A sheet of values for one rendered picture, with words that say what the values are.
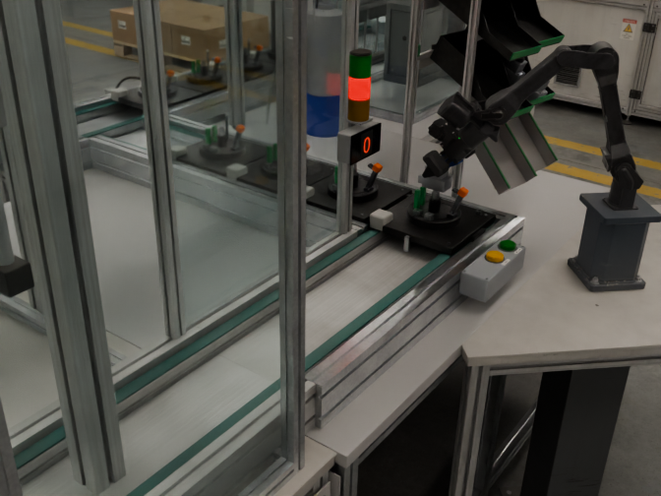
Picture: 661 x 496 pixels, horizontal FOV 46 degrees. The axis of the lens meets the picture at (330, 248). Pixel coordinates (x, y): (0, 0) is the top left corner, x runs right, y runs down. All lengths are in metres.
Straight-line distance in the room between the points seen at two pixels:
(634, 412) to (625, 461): 0.28
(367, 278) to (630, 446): 1.40
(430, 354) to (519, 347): 0.20
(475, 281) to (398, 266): 0.21
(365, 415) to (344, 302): 0.32
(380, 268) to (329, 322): 0.27
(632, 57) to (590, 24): 0.39
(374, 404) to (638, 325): 0.69
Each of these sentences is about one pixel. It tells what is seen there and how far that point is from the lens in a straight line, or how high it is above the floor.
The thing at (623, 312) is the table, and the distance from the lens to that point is 1.96.
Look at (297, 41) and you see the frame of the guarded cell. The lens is 1.03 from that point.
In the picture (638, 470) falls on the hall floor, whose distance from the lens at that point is 2.86.
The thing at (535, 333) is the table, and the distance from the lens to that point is 1.81.
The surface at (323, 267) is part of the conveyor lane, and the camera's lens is 1.81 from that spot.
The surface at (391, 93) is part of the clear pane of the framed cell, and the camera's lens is 3.04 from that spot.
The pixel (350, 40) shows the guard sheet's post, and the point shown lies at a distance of 1.77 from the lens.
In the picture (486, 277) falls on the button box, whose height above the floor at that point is 0.96.
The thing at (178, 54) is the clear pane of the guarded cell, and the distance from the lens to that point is 0.90.
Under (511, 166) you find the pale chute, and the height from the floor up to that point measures 1.03.
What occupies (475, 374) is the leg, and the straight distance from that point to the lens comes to 1.76.
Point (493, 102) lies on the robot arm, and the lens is 1.84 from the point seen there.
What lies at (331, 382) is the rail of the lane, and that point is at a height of 0.95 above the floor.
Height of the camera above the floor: 1.84
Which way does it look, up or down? 28 degrees down
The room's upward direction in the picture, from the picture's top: 1 degrees clockwise
